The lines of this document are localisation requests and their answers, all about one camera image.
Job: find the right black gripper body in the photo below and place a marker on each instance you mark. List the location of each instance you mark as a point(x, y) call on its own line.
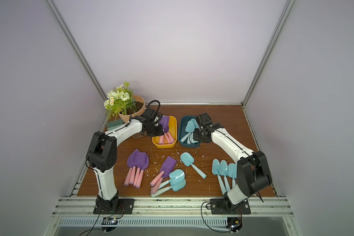
point(198, 136)

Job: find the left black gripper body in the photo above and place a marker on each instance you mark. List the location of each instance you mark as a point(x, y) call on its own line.
point(155, 130)

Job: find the teal round shovel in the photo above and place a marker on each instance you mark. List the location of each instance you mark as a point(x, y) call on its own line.
point(185, 137)

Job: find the purple pointed shovel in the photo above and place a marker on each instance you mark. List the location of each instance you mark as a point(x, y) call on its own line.
point(166, 138)

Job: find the purple square shovel pink handle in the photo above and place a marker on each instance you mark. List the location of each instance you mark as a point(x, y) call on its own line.
point(170, 137)

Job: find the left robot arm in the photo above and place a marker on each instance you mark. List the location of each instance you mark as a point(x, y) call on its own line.
point(102, 154)

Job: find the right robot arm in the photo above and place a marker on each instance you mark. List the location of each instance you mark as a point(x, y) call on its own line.
point(253, 173)

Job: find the dark teal storage box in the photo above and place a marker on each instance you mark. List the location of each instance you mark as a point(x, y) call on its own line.
point(182, 132)

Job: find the yellow storage box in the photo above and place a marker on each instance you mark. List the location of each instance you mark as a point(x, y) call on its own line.
point(172, 130)

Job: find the beige flower pot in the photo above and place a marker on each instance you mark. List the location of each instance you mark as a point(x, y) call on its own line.
point(139, 108)

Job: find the artificial flower plant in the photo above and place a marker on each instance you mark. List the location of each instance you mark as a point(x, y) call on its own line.
point(119, 99)

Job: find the green small brush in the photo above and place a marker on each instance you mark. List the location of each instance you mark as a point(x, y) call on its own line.
point(114, 124)

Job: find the right circuit board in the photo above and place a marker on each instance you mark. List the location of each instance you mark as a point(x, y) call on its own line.
point(234, 224)

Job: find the circuit board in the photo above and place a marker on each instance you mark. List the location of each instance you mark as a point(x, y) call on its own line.
point(234, 224)
point(109, 224)

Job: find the left circuit board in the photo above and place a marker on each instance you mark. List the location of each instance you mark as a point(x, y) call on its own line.
point(109, 224)

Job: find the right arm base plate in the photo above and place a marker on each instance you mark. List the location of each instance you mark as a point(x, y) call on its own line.
point(222, 206)

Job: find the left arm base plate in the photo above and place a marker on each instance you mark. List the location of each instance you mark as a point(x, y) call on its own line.
point(126, 206)

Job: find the aluminium front rail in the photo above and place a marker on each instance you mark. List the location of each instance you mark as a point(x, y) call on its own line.
point(172, 206)

